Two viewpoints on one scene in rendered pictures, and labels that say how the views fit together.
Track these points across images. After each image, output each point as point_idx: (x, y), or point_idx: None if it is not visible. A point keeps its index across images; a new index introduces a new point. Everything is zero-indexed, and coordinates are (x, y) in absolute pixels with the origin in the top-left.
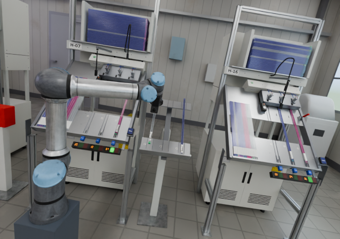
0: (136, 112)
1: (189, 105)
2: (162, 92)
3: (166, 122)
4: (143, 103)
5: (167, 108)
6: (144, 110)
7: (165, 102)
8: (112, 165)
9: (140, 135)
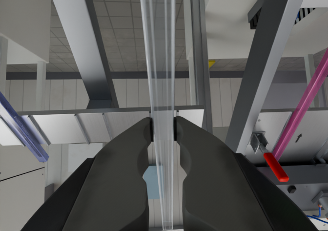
0: (250, 52)
1: (0, 135)
2: None
3: (82, 18)
4: (208, 97)
5: (109, 98)
6: (199, 76)
7: (121, 128)
8: None
9: None
